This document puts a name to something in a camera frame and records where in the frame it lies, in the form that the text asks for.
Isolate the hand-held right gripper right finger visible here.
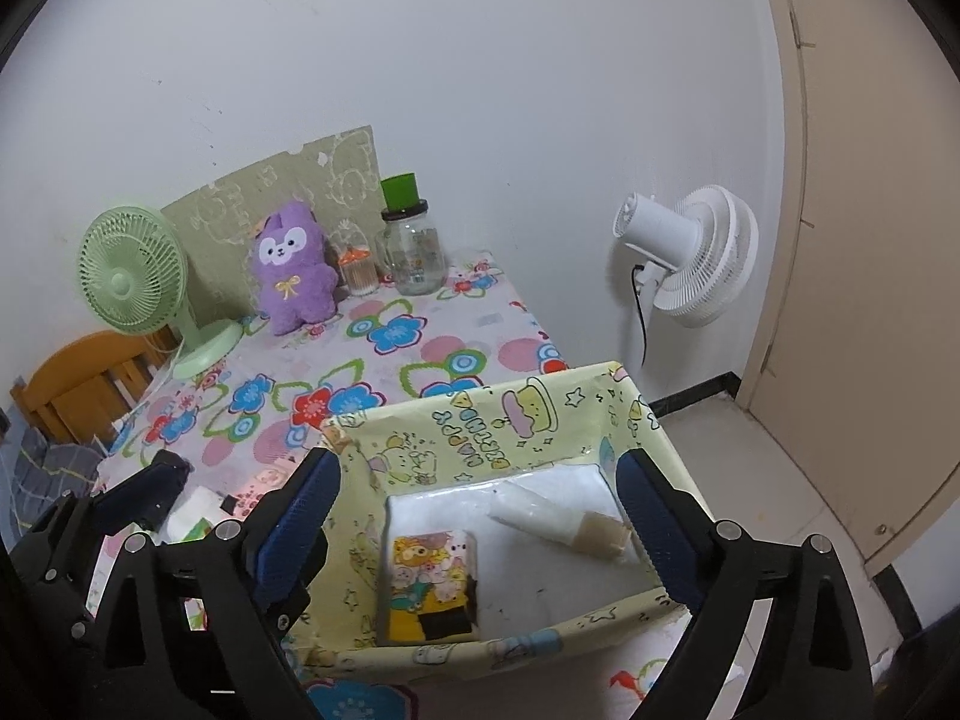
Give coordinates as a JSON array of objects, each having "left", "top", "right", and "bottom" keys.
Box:
[{"left": 613, "top": 448, "right": 878, "bottom": 720}]

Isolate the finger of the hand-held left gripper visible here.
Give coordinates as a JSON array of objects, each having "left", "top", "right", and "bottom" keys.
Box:
[{"left": 11, "top": 451, "right": 192, "bottom": 661}]

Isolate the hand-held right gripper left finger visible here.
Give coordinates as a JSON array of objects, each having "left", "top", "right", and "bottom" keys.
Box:
[{"left": 94, "top": 448, "right": 343, "bottom": 720}]

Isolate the white packet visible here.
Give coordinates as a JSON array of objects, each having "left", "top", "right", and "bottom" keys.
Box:
[{"left": 165, "top": 486, "right": 230, "bottom": 545}]

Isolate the pink cartoon packet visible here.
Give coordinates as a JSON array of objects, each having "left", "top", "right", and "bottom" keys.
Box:
[{"left": 229, "top": 465, "right": 290, "bottom": 518}]

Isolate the cartoon print tissue packet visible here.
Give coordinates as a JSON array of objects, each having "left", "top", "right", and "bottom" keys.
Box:
[{"left": 377, "top": 529, "right": 483, "bottom": 647}]

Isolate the yellow cartoon storage box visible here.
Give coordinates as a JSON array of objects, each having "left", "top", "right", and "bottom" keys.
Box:
[{"left": 289, "top": 361, "right": 695, "bottom": 691}]

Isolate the grey plaid bedding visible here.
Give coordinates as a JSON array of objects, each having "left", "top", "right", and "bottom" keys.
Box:
[{"left": 0, "top": 420, "right": 106, "bottom": 541}]

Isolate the wooden chair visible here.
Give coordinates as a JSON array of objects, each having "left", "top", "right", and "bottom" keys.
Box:
[{"left": 9, "top": 330, "right": 177, "bottom": 458}]

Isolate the floral tablecloth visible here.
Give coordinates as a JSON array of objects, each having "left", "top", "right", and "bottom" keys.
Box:
[{"left": 82, "top": 247, "right": 721, "bottom": 720}]

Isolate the green desk fan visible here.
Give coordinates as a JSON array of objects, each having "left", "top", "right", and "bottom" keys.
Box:
[{"left": 79, "top": 204, "right": 245, "bottom": 380}]

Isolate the purple plush toy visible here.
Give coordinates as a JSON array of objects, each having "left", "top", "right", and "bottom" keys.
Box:
[{"left": 250, "top": 199, "right": 340, "bottom": 337}]

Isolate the small cotton swab jar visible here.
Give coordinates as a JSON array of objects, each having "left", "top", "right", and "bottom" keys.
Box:
[{"left": 337, "top": 236, "right": 378, "bottom": 297}]

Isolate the white standing fan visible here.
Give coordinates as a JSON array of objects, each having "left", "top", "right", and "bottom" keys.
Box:
[{"left": 613, "top": 184, "right": 760, "bottom": 329}]

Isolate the beige patterned cushion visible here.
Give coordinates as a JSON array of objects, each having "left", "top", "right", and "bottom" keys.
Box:
[{"left": 160, "top": 125, "right": 383, "bottom": 320}]

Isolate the glass jar with green lid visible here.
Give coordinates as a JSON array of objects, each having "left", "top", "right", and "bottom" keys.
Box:
[{"left": 373, "top": 174, "right": 449, "bottom": 296}]

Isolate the beige door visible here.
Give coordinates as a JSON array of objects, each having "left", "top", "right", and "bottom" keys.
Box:
[{"left": 739, "top": 0, "right": 960, "bottom": 567}]

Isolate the white fan cable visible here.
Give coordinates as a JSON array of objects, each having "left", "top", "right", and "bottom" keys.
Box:
[{"left": 90, "top": 337, "right": 188, "bottom": 458}]

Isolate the black fan cable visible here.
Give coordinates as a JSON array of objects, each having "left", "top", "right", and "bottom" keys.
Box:
[{"left": 632, "top": 262, "right": 652, "bottom": 368}]

